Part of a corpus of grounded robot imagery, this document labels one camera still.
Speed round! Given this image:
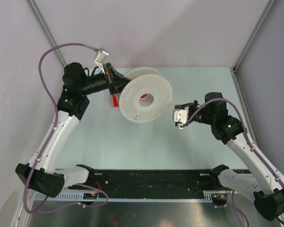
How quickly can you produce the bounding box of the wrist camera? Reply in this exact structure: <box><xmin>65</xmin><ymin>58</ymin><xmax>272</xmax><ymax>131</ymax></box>
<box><xmin>95</xmin><ymin>47</ymin><xmax>109</xmax><ymax>73</ymax></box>
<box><xmin>173</xmin><ymin>105</ymin><xmax>189</xmax><ymax>129</ymax></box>

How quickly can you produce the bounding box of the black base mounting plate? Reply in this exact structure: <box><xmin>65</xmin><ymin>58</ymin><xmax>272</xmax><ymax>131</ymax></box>
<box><xmin>68</xmin><ymin>169</ymin><xmax>228</xmax><ymax>200</ymax></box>

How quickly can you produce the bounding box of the red two-compartment bin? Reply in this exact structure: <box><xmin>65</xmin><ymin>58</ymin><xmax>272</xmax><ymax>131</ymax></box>
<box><xmin>112</xmin><ymin>94</ymin><xmax>150</xmax><ymax>107</ymax></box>

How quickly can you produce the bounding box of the aluminium frame post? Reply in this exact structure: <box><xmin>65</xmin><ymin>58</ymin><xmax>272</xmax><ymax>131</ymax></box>
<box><xmin>25</xmin><ymin>0</ymin><xmax>67</xmax><ymax>68</ymax></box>
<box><xmin>232</xmin><ymin>0</ymin><xmax>280</xmax><ymax>72</ymax></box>

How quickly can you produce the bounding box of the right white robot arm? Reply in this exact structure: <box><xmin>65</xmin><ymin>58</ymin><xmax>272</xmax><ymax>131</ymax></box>
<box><xmin>173</xmin><ymin>92</ymin><xmax>284</xmax><ymax>226</ymax></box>

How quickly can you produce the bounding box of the grey slotted cable duct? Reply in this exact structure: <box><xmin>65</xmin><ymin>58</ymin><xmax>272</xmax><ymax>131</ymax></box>
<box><xmin>34</xmin><ymin>190</ymin><xmax>228</xmax><ymax>203</ymax></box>

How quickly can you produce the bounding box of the right aluminium frame post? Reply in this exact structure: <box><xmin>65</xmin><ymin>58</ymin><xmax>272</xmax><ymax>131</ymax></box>
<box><xmin>232</xmin><ymin>0</ymin><xmax>280</xmax><ymax>72</ymax></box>

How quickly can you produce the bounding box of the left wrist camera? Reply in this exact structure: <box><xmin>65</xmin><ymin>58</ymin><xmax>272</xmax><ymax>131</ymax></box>
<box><xmin>95</xmin><ymin>47</ymin><xmax>109</xmax><ymax>73</ymax></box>

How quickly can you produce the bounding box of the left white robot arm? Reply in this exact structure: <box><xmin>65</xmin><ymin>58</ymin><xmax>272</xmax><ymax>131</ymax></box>
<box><xmin>15</xmin><ymin>62</ymin><xmax>130</xmax><ymax>198</ymax></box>

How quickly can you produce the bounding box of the white plastic spool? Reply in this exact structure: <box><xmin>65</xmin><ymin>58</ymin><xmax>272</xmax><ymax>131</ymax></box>
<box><xmin>118</xmin><ymin>67</ymin><xmax>173</xmax><ymax>123</ymax></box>

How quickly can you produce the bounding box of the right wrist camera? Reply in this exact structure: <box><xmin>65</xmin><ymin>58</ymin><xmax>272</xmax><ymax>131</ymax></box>
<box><xmin>173</xmin><ymin>105</ymin><xmax>189</xmax><ymax>129</ymax></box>

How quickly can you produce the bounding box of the left aluminium frame post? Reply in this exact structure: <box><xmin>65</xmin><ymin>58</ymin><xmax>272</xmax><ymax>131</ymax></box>
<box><xmin>25</xmin><ymin>0</ymin><xmax>67</xmax><ymax>68</ymax></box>

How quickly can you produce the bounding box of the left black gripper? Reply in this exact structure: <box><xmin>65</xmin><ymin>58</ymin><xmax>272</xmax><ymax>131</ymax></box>
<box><xmin>80</xmin><ymin>63</ymin><xmax>137</xmax><ymax>96</ymax></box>

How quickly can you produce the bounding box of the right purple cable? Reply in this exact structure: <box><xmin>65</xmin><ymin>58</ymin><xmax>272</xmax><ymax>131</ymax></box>
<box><xmin>179</xmin><ymin>98</ymin><xmax>284</xmax><ymax>227</ymax></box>

